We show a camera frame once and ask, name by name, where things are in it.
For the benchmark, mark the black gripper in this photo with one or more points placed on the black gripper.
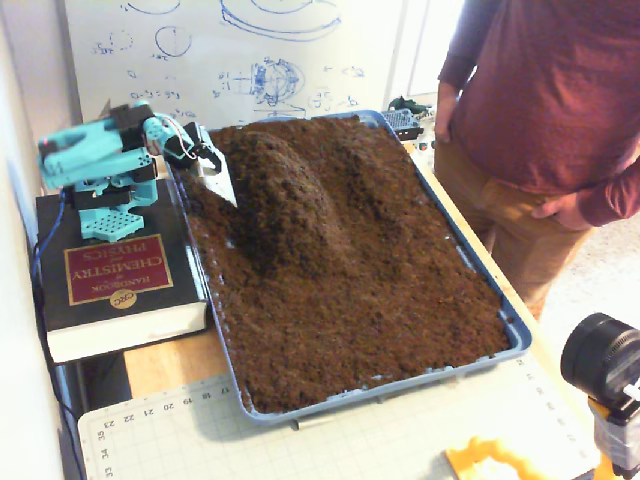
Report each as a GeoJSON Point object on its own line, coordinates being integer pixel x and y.
{"type": "Point", "coordinates": [204, 150]}

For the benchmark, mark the brown soil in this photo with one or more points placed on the brown soil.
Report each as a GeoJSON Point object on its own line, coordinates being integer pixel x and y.
{"type": "Point", "coordinates": [325, 300]}

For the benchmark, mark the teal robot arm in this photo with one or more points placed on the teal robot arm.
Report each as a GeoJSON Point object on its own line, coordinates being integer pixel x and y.
{"type": "Point", "coordinates": [85, 150]}

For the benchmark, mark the person left forearm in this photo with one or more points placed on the person left forearm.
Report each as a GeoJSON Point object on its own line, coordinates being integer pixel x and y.
{"type": "Point", "coordinates": [617, 195]}

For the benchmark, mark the person right forearm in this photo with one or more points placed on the person right forearm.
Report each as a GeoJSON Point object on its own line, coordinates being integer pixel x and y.
{"type": "Point", "coordinates": [452, 70]}

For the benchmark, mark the person right hand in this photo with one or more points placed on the person right hand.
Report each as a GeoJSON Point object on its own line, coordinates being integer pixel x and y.
{"type": "Point", "coordinates": [445, 120]}

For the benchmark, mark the person left hand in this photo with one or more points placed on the person left hand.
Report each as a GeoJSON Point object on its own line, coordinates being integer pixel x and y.
{"type": "Point", "coordinates": [567, 212]}

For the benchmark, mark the whiteboard with blue drawings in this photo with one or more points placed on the whiteboard with blue drawings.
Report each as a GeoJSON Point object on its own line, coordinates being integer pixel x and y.
{"type": "Point", "coordinates": [250, 50]}

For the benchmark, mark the black chemistry physics handbook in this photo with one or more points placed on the black chemistry physics handbook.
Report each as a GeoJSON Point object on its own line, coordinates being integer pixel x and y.
{"type": "Point", "coordinates": [120, 270]}

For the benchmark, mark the green object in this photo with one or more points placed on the green object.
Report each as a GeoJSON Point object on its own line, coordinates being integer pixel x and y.
{"type": "Point", "coordinates": [400, 103]}

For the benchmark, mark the white printed bag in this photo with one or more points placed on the white printed bag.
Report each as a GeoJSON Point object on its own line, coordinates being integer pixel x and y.
{"type": "Point", "coordinates": [425, 145]}

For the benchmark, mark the grey metal bar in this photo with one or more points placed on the grey metal bar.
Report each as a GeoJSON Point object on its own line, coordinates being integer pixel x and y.
{"type": "Point", "coordinates": [315, 423]}

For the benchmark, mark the grey gridded cutting mat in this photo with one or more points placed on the grey gridded cutting mat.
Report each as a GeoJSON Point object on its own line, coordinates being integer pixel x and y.
{"type": "Point", "coordinates": [300, 450]}

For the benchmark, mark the person in maroon shirt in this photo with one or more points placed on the person in maroon shirt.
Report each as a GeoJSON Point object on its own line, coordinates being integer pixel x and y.
{"type": "Point", "coordinates": [550, 75]}

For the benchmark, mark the blue plastic tray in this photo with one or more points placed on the blue plastic tray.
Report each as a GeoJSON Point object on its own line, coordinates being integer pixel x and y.
{"type": "Point", "coordinates": [520, 345]}

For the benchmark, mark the yellow plastic part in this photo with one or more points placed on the yellow plastic part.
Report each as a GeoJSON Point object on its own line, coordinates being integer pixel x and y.
{"type": "Point", "coordinates": [465, 457]}

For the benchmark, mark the black webcam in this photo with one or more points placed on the black webcam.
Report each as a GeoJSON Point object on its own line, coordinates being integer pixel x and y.
{"type": "Point", "coordinates": [600, 355]}

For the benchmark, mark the yellow taped camera stand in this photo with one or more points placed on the yellow taped camera stand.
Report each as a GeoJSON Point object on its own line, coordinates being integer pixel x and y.
{"type": "Point", "coordinates": [615, 440]}

